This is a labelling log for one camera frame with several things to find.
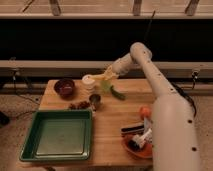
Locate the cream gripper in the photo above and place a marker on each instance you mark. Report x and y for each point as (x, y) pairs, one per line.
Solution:
(109, 74)

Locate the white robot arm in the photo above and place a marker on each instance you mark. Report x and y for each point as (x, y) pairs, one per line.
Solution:
(175, 144)

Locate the light green cup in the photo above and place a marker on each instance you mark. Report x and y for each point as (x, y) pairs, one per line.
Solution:
(105, 86)

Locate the white paper cup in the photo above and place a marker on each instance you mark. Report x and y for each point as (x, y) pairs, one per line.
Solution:
(88, 82)

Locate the small metal cup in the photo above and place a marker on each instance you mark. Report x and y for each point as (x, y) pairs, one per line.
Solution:
(95, 100)

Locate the green pepper toy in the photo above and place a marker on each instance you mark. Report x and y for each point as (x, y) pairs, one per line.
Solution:
(117, 94)

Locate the dark red grape bunch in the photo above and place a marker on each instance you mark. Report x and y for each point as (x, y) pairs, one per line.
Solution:
(79, 106)

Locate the dark red bowl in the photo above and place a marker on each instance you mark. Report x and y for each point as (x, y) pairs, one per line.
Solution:
(64, 87)

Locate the orange carrot toy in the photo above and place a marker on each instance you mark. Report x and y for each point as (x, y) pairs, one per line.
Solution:
(145, 112)

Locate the blue cloth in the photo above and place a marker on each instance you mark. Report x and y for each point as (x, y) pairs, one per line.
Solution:
(147, 124)

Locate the black white striped block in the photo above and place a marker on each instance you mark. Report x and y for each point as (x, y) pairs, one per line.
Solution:
(132, 128)

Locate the white dish brush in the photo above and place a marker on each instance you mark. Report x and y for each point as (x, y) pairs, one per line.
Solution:
(140, 140)

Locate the green plastic tray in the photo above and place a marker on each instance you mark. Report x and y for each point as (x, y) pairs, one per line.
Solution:
(58, 135)

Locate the orange plate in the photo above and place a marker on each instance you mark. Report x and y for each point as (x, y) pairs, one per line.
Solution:
(144, 153)

